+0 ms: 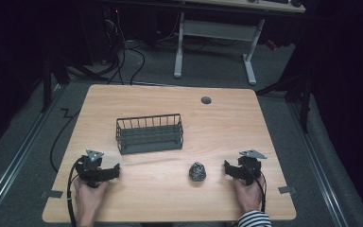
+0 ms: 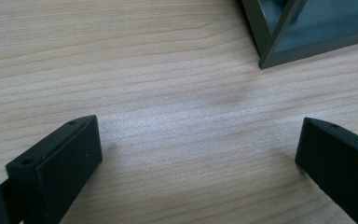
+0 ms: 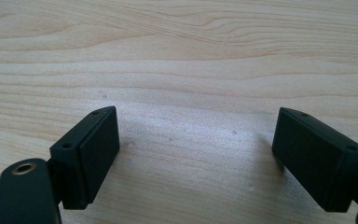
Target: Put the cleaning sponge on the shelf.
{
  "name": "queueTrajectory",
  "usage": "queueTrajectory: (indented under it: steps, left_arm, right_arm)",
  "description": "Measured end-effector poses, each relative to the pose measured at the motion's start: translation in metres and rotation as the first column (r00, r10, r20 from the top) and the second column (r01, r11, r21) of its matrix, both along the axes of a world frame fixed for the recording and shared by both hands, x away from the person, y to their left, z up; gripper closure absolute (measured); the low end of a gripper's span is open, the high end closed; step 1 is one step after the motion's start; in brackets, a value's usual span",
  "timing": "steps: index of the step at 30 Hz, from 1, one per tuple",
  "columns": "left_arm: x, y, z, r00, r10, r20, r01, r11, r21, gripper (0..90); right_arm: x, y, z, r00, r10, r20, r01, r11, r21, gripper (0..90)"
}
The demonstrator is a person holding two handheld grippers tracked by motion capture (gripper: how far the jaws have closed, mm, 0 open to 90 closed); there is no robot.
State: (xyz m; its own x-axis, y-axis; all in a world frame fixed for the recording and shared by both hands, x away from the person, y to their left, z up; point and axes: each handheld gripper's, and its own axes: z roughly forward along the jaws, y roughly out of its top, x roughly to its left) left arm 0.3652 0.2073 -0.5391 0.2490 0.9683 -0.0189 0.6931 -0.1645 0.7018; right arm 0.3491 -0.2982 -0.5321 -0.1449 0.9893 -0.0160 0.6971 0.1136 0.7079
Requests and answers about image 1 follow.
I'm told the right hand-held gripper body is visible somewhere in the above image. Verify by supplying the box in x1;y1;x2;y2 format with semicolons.
236;148;268;186

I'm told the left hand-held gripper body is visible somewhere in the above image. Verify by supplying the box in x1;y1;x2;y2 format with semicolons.
75;148;106;189

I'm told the person's right hand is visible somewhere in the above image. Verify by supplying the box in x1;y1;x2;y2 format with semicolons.
233;174;266;213

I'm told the person's left hand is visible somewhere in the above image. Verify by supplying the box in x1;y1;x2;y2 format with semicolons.
73;178;110;210

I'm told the grey tape strip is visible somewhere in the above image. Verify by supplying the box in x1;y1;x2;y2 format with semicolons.
40;189;64;200
277;185;297;195

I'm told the black metal stand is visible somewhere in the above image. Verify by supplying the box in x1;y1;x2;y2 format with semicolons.
255;61;314;134
40;51;110;114

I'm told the red object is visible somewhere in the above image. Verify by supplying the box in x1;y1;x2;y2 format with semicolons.
265;39;279;51

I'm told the desk with white legs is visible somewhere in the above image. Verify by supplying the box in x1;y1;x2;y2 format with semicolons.
172;0;307;87

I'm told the right hand-held gripper black cable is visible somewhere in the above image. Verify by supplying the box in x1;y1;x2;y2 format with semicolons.
245;165;268;214

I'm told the hand-held gripper black cable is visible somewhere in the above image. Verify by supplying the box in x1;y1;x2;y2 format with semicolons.
245;165;268;214
66;157;83;227

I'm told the left hand-held gripper black cable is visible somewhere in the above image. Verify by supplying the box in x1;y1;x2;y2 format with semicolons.
66;157;83;227

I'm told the black floor cable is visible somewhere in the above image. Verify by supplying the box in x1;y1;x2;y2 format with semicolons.
49;108;81;173

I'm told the dark grey wire basket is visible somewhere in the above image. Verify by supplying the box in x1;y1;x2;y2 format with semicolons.
115;113;185;156

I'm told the metal floor rail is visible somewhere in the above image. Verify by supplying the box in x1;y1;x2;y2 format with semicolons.
0;82;68;227
286;101;352;227

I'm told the bundle of black cables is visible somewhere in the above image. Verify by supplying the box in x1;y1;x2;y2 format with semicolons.
99;8;147;86

